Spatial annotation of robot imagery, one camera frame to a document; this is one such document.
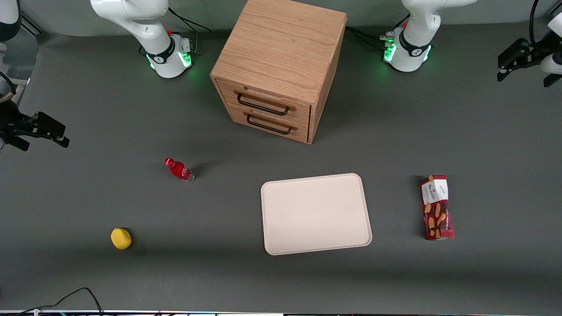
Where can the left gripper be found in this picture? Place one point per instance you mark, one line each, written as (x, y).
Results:
(531, 56)

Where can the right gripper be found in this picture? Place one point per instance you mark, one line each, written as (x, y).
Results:
(9, 121)

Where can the red cookie box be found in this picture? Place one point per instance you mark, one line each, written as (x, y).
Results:
(437, 208)

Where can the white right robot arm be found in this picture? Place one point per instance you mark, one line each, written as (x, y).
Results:
(140, 22)

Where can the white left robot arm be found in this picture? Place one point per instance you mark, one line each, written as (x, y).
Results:
(415, 39)

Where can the beige rectangular tray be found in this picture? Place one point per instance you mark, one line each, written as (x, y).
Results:
(315, 214)

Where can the yellow lemon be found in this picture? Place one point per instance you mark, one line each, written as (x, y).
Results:
(120, 238)

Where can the red plastic bottle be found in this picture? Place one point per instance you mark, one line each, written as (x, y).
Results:
(178, 169)

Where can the wooden drawer front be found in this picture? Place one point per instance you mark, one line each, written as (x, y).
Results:
(263, 98)
(268, 127)

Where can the wooden two-drawer cabinet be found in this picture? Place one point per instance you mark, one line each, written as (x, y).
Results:
(281, 48)

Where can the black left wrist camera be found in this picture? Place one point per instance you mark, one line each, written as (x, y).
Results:
(513, 53)

